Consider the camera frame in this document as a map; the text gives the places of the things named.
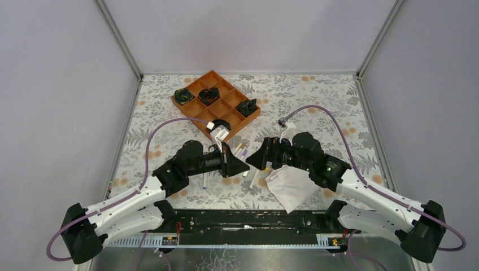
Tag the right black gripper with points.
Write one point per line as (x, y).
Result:
(269, 154)

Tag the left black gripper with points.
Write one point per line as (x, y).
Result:
(225, 160)

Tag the white marker green end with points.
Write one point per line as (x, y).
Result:
(237, 147)

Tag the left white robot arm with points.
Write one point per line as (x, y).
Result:
(143, 207)

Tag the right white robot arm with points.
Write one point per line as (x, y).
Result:
(418, 228)

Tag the white folded cloth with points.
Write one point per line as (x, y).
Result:
(291, 187)

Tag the dark blue rolled tie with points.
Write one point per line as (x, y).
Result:
(220, 122)

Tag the green patterned rolled tie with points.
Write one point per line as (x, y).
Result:
(183, 96)

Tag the orange wooden compartment tray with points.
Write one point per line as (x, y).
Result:
(224, 108)

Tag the dark green rolled tie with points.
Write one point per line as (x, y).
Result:
(247, 107)

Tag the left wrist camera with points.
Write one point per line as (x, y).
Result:
(218, 135)

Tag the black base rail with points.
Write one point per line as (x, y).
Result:
(251, 227)

